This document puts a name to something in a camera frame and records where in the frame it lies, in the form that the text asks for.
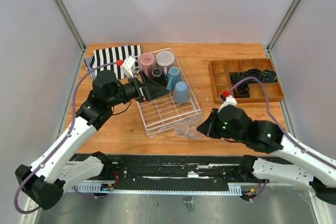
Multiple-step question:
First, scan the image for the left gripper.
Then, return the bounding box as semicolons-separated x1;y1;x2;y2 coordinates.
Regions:
108;70;170;107

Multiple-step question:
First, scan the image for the black white-lined mug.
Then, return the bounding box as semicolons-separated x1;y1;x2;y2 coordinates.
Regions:
151;68;166;87

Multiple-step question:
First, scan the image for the clear glass cup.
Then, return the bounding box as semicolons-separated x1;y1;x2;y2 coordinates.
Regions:
174;119;202;140

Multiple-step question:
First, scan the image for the blue floral mug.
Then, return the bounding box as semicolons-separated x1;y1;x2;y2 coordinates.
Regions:
166;67;182;91

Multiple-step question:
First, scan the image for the plain blue cup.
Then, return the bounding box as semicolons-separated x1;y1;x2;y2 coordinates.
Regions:
173;81;189;104

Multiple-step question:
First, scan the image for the pink ghost mug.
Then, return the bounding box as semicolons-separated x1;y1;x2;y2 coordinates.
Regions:
139;53;156;78

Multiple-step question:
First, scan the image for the lilac grey mug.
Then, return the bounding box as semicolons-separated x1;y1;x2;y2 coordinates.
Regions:
156;51;175;76

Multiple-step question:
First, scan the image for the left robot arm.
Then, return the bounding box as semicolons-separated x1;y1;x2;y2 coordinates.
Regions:
14;70;169;214

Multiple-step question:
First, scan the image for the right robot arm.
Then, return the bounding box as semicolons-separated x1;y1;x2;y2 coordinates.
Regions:
196;105;335;205

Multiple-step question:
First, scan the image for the black white striped cloth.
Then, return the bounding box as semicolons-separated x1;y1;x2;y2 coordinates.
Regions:
90;45;142;73

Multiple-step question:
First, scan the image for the wooden compartment tray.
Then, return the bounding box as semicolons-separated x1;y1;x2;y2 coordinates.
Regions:
208;58;284;104

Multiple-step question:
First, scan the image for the dark coiled item middle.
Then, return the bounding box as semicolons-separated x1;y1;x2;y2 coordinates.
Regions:
246;68;263;82

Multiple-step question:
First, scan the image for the dark coiled item right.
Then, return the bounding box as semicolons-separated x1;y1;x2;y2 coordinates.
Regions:
262;69;277;83

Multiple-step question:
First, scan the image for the white wire dish rack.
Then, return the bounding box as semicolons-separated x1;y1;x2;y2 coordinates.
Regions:
124;48;202;138

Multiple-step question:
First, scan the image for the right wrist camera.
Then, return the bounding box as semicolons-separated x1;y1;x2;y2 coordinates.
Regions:
219;90;237;110

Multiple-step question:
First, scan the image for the grey slotted cable duct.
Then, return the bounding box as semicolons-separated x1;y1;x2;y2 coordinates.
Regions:
70;183;242;196

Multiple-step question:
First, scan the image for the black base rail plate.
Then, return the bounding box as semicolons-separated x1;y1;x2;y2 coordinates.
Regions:
81;153;270;193

